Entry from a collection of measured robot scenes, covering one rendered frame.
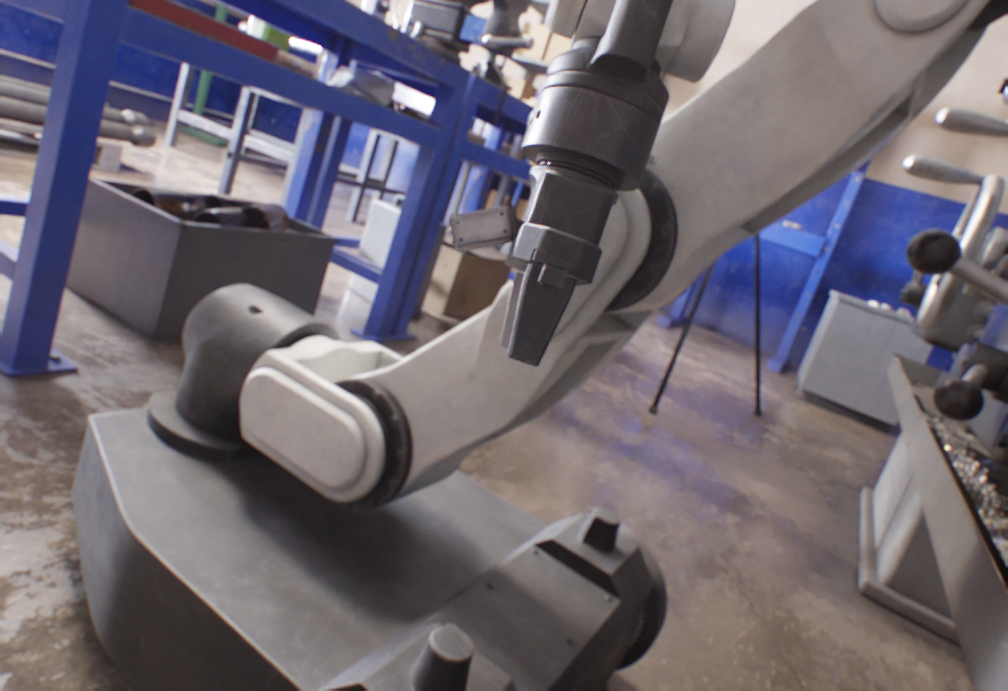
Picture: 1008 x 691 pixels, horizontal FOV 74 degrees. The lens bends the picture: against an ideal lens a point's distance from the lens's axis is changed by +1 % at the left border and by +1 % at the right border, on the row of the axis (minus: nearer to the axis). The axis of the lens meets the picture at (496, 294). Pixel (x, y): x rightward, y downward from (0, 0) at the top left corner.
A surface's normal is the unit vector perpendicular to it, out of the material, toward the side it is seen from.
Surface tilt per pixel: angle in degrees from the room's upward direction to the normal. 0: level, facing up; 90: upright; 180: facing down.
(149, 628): 90
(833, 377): 90
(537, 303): 79
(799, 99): 108
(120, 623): 90
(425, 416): 90
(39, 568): 0
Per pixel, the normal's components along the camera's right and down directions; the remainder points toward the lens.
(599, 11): 0.04, -0.01
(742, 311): -0.48, 0.00
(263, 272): 0.84, 0.36
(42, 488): 0.32, -0.93
